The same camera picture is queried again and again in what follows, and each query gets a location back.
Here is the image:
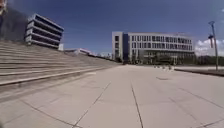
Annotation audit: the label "tall lamp pole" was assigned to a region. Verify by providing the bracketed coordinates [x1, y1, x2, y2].
[207, 20, 220, 71]

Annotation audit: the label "wide concrete stairs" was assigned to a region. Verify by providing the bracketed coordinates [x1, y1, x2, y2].
[0, 39, 120, 88]

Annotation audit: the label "row of dark trees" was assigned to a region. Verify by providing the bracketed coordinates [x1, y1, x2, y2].
[194, 55, 224, 66]

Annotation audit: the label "building with dark window bands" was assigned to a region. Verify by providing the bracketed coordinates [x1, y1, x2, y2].
[25, 13, 65, 50]

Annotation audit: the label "low pale building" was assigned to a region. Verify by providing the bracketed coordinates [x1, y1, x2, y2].
[63, 48, 94, 56]

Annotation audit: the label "dark raised planter strip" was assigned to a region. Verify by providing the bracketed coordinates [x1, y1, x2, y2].
[174, 68, 224, 78]

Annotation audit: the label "large white grid-window building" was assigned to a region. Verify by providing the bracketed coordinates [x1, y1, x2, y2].
[111, 31, 196, 66]

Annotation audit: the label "pale concrete slab plaza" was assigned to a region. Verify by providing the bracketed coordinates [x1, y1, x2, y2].
[0, 64, 224, 128]

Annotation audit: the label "dark glass building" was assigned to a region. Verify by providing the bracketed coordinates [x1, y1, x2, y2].
[0, 0, 29, 42]

